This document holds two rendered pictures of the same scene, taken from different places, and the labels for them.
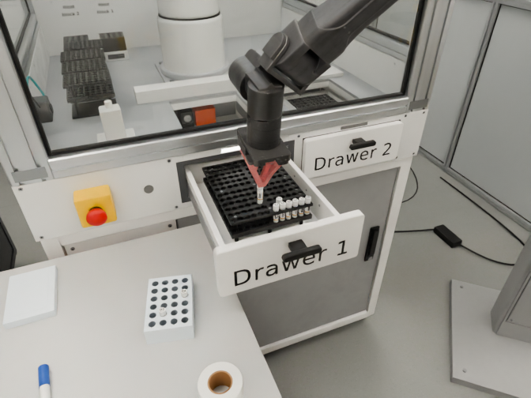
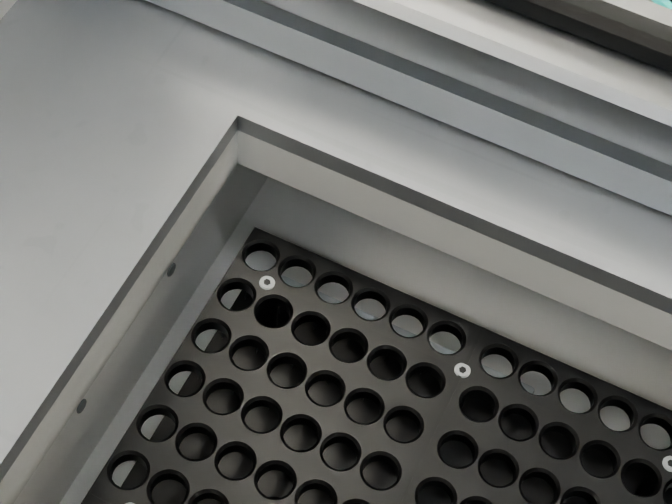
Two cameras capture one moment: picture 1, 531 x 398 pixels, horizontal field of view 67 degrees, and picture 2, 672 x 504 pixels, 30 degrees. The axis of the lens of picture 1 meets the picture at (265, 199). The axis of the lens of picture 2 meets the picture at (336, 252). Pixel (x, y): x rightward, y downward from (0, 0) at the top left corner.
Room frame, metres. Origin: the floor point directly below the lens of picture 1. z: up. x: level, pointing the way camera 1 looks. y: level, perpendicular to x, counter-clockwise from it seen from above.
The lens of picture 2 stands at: (1.21, -0.09, 1.27)
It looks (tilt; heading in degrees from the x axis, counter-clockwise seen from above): 58 degrees down; 222
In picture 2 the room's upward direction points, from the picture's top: 6 degrees clockwise
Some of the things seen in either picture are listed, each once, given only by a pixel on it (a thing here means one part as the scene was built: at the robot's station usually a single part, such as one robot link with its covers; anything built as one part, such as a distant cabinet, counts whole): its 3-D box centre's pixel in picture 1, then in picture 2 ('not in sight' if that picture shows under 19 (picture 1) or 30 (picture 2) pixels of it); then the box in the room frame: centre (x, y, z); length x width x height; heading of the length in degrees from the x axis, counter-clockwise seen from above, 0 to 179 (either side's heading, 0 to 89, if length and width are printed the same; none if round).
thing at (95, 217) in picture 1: (96, 215); not in sight; (0.65, 0.35, 0.88); 0.04 x 0.03 x 0.04; 112
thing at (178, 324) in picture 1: (171, 307); not in sight; (0.49, 0.18, 0.78); 0.12 x 0.08 x 0.04; 9
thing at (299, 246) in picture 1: (299, 249); not in sight; (0.52, -0.06, 0.91); 0.07 x 0.04 x 0.01; 112
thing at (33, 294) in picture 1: (32, 294); not in sight; (0.53, 0.46, 0.77); 0.13 x 0.09 x 0.02; 22
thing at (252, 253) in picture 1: (291, 252); not in sight; (0.54, -0.05, 0.87); 0.29 x 0.02 x 0.11; 112
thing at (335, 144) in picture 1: (352, 149); not in sight; (0.94, -0.23, 0.87); 0.29 x 0.02 x 0.11; 112
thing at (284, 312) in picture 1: (217, 210); not in sight; (1.28, 0.19, 0.40); 1.03 x 0.95 x 0.80; 112
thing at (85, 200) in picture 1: (96, 207); not in sight; (0.68, 0.36, 0.88); 0.07 x 0.05 x 0.07; 112
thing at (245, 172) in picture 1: (254, 196); not in sight; (0.73, 0.03, 0.87); 0.22 x 0.18 x 0.06; 22
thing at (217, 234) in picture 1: (252, 195); not in sight; (0.74, 0.03, 0.86); 0.40 x 0.26 x 0.06; 22
